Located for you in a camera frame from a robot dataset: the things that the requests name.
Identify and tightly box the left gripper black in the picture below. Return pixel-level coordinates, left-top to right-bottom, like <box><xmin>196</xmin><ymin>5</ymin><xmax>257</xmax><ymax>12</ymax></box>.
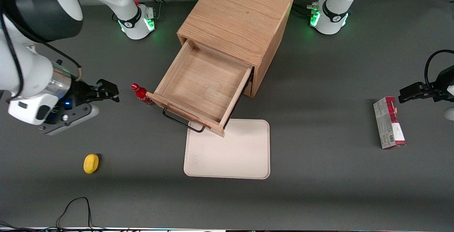
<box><xmin>398</xmin><ymin>65</ymin><xmax>454</xmax><ymax>104</ymax></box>

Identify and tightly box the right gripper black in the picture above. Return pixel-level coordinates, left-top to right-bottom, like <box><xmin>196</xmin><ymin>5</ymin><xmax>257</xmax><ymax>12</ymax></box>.
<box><xmin>47</xmin><ymin>79</ymin><xmax>120</xmax><ymax>125</ymax></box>

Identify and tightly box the black metal drawer handle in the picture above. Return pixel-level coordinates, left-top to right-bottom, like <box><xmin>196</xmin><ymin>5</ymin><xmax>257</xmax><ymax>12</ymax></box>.
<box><xmin>162</xmin><ymin>107</ymin><xmax>206</xmax><ymax>134</ymax></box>

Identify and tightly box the wooden drawer with deep tray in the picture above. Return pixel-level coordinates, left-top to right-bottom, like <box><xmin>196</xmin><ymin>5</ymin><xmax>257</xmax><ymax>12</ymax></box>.
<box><xmin>146</xmin><ymin>38</ymin><xmax>254</xmax><ymax>138</ymax></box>

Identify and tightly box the wooden drawer cabinet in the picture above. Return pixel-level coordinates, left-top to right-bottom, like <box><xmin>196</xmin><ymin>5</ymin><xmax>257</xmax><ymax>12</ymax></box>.
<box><xmin>177</xmin><ymin>0</ymin><xmax>294</xmax><ymax>99</ymax></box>

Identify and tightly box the small red soda bottle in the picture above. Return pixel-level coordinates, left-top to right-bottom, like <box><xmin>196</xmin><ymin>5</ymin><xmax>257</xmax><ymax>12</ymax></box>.
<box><xmin>131</xmin><ymin>83</ymin><xmax>154</xmax><ymax>107</ymax></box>

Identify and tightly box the grey and red carton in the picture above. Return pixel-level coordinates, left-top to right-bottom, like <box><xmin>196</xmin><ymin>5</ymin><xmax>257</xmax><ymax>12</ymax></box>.
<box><xmin>373</xmin><ymin>96</ymin><xmax>406</xmax><ymax>150</ymax></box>

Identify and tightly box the yellow lemon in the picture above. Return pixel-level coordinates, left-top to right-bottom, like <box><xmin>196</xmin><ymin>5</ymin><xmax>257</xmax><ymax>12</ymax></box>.
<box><xmin>83</xmin><ymin>154</ymin><xmax>100</xmax><ymax>175</ymax></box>

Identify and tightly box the beige rectangular tray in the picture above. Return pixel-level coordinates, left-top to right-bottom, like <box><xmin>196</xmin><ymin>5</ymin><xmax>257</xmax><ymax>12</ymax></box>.
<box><xmin>183</xmin><ymin>119</ymin><xmax>271</xmax><ymax>180</ymax></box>

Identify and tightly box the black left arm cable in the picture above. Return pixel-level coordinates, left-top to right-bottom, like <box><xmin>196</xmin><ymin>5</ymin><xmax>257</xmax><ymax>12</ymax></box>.
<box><xmin>424</xmin><ymin>49</ymin><xmax>454</xmax><ymax>91</ymax></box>

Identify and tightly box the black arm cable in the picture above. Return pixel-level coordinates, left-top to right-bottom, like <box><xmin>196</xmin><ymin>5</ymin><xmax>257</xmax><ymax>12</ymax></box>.
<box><xmin>424</xmin><ymin>49</ymin><xmax>454</xmax><ymax>91</ymax></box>
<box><xmin>0</xmin><ymin>0</ymin><xmax>83</xmax><ymax>100</ymax></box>

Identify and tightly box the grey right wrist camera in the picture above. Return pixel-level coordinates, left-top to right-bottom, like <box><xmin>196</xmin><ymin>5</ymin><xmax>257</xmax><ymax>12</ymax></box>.
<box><xmin>38</xmin><ymin>104</ymin><xmax>100</xmax><ymax>136</ymax></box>

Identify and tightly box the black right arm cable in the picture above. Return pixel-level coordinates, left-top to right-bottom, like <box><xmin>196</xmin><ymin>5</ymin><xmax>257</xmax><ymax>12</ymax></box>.
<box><xmin>0</xmin><ymin>0</ymin><xmax>83</xmax><ymax>100</ymax></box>

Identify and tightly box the black looped table cable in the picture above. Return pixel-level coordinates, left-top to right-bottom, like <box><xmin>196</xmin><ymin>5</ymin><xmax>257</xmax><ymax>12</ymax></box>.
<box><xmin>56</xmin><ymin>197</ymin><xmax>95</xmax><ymax>231</ymax></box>

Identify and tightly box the black left base cable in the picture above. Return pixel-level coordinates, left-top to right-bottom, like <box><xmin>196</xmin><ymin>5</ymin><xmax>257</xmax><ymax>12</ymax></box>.
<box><xmin>291</xmin><ymin>0</ymin><xmax>331</xmax><ymax>17</ymax></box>

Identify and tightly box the black cable bundle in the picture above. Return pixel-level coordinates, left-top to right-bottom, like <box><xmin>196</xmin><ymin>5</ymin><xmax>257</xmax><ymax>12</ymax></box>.
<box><xmin>0</xmin><ymin>221</ymin><xmax>57</xmax><ymax>232</ymax></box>

